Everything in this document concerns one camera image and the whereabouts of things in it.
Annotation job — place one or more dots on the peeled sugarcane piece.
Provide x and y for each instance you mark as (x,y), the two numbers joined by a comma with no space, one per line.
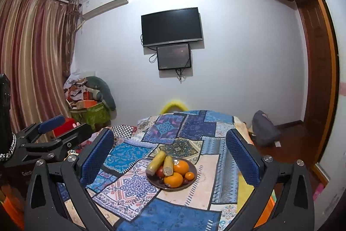
(155,164)

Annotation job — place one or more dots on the striped brown curtain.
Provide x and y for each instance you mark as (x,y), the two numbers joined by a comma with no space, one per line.
(35,57)

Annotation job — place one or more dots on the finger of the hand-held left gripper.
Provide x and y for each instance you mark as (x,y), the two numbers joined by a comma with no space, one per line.
(73,136)
(51,124)

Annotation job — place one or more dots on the black wall television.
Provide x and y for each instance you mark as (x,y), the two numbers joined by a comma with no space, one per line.
(171,26)

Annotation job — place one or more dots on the small mandarin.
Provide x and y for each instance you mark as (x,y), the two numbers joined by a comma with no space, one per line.
(189,176)

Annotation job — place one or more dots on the white sliding door pink hearts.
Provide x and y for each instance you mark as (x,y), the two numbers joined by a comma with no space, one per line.
(338,166)

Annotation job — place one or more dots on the grey green plush toy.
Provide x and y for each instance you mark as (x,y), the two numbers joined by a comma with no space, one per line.
(104,90)

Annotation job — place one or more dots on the white air conditioner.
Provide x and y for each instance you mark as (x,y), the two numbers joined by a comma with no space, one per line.
(105,2)

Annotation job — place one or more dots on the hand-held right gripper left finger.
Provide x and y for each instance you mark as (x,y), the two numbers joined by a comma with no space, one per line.
(98,158)

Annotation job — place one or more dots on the green storage box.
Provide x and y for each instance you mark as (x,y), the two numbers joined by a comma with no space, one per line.
(92,116)

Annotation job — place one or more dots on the dark purple plate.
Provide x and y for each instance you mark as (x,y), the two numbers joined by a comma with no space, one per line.
(193,166)

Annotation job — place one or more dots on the dark red date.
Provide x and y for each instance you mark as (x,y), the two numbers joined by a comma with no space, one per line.
(186,181)

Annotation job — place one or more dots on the orange yellow blanket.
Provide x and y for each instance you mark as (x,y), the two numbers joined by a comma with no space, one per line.
(243,190)

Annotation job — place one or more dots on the plain large orange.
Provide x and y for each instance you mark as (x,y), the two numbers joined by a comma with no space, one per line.
(181,167)

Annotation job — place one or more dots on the small black wall monitor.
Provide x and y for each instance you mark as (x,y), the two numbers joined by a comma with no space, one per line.
(173,57)

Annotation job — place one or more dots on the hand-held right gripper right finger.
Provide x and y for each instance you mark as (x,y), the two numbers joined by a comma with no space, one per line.
(242,158)

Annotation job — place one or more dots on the orange cardboard box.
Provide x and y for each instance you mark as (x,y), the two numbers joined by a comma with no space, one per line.
(86,104)

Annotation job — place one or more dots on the wooden wardrobe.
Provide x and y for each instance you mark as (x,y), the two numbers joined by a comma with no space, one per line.
(319,71)

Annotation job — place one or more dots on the red box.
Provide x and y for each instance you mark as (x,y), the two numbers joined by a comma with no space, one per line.
(66,124)

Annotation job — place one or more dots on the pile of paper clutter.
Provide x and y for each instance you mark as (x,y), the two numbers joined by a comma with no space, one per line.
(75,87)

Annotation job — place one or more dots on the patchwork printed tablecloth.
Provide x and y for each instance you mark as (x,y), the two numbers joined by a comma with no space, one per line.
(183,209)

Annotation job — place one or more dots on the large orange with sticker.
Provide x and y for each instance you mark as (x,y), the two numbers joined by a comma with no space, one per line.
(173,180)

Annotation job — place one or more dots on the grey bag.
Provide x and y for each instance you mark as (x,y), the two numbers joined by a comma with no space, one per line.
(265,128)

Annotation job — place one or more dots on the red tomato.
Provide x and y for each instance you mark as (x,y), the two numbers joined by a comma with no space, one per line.
(160,172)

